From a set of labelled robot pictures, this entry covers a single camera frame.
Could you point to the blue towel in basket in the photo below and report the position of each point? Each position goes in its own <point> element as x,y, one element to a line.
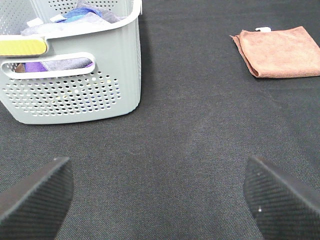
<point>75,15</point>

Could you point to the grey perforated laundry basket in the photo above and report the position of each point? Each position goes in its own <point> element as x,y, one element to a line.
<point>110,87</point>

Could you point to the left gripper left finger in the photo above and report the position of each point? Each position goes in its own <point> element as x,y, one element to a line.
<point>35,208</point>

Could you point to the brown towel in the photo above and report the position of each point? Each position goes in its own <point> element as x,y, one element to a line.
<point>279,54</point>

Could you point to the white towel label tag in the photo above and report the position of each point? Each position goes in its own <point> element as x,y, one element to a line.
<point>264,29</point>

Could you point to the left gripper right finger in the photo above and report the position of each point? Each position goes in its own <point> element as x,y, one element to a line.
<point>283,207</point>

